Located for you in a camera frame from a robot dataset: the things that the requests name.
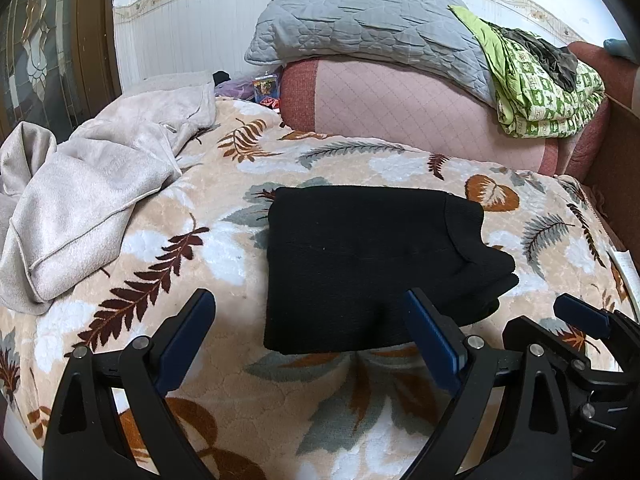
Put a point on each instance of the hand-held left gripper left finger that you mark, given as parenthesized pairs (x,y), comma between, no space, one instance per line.
(185,340)

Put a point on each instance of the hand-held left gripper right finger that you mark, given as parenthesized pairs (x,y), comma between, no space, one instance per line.
(432,340)

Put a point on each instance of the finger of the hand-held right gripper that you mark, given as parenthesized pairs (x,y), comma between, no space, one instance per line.
(520,330)
(582,316)

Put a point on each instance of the black pants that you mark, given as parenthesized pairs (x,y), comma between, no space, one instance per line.
(350,260)

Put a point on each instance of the white label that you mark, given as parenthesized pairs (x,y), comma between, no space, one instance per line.
(622,265)

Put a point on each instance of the leaf print blanket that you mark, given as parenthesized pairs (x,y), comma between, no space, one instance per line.
(200,200)

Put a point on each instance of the brown cardboard box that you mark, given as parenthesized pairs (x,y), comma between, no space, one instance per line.
(620,160)

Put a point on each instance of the beige garment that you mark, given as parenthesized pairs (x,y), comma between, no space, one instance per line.
(85,185)

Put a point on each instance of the green printed cloth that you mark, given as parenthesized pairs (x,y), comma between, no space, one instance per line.
(530,97)

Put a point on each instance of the purple cloth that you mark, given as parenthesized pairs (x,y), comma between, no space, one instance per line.
(235,90)

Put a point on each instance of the dark grey cloth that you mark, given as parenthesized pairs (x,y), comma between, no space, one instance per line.
(555,60)

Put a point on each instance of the colourful packet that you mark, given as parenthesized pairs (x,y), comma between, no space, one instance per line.
(265,89)

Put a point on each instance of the small black item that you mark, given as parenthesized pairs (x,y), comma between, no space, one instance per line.
(221,78)

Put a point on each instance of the teal object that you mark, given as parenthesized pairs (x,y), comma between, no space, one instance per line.
(620,50)

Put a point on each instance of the wooden stained glass door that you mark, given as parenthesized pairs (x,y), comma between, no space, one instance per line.
(40,60)

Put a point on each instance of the grey quilted pillow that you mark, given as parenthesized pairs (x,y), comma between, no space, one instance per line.
(360,15)

